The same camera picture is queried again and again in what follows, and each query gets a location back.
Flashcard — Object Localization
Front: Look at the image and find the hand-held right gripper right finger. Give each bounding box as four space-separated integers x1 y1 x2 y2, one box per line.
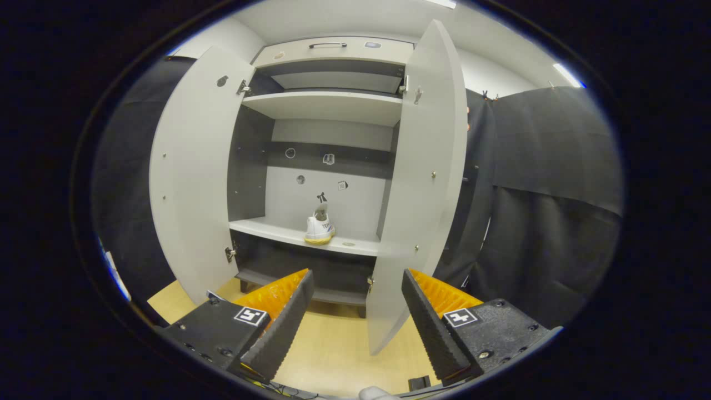
401 268 550 388

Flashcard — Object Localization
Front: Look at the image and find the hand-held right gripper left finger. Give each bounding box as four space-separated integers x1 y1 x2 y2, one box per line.
157 268 316 384

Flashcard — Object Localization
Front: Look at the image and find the white shoe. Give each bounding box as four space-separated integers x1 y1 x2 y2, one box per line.
304 202 336 246

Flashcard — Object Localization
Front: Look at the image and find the grey shoe cabinet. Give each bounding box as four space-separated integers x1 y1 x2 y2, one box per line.
149 19 470 356

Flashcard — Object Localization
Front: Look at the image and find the grey cabinet door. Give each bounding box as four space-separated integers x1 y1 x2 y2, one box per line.
365 19 470 356
149 46 256 305

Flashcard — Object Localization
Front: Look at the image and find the grey cabinet drawer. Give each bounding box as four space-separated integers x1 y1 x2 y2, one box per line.
253 36 416 68

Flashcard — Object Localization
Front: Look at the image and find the black backdrop cloth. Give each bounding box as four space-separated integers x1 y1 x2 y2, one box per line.
433 86 625 329
91 56 198 326

